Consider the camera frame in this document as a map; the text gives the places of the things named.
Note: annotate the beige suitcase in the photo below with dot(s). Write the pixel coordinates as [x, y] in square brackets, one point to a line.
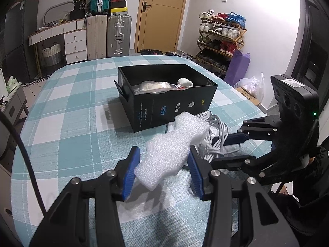
[96, 38]

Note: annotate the black paper bag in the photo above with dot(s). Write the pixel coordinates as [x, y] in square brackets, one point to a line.
[78, 10]

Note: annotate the person's right forearm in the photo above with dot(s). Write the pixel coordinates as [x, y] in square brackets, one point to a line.
[322, 175]

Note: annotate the white plastic bag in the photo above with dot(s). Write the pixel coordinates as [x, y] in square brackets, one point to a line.
[253, 86]

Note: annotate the wooden shoe rack with shoes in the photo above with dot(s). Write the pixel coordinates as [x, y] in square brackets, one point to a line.
[226, 32]

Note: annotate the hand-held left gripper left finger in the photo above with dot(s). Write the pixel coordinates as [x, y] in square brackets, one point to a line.
[129, 175]

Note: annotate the black and yellow shoe box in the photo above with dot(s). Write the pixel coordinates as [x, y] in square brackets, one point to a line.
[119, 11]

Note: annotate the teal checked tablecloth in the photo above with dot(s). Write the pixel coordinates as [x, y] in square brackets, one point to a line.
[77, 113]

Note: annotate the striped floor mat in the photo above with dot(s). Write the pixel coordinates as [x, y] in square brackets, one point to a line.
[36, 81]

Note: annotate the white desk with drawers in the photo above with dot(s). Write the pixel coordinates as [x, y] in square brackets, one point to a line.
[74, 46]

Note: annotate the scattered dark shoes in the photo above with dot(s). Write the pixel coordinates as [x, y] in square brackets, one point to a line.
[151, 52]

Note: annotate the white oval frame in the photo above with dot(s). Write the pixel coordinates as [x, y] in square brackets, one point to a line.
[47, 12]

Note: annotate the grey refrigerator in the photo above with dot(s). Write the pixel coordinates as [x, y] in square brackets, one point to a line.
[20, 36]

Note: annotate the white appliance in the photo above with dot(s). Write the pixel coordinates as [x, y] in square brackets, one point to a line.
[2, 82]

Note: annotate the grey side table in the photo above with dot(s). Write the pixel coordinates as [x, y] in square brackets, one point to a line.
[14, 103]

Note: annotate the black cardboard box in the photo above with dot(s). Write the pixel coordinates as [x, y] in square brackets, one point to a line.
[154, 110]

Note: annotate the brown cardboard box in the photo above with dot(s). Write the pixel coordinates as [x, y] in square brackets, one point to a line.
[250, 99]

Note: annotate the tan wooden door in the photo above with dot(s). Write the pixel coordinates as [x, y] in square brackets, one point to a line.
[162, 18]

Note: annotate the purple bag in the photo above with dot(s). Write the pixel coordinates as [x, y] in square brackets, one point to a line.
[236, 67]

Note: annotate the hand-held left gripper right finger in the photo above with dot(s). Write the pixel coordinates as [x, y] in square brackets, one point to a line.
[196, 175]

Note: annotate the dark tall cabinet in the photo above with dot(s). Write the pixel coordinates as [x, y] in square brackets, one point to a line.
[308, 43]

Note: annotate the bag of cream shoelaces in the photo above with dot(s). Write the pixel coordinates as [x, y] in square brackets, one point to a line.
[154, 86]

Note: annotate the white plush toy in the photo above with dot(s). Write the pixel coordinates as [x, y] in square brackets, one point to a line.
[185, 82]

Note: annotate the plain black shoe box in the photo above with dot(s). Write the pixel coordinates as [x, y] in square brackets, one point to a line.
[118, 4]

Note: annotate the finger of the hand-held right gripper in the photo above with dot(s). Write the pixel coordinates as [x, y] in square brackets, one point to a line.
[236, 139]
[231, 163]

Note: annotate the green tissue pack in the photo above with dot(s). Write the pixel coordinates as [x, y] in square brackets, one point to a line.
[12, 85]

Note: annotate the white foam piece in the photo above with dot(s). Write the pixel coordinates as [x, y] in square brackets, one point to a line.
[169, 154]

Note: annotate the woven laundry basket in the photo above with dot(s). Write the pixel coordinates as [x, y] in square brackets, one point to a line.
[51, 55]

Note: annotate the silver suitcase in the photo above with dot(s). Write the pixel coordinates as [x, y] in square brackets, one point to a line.
[118, 36]

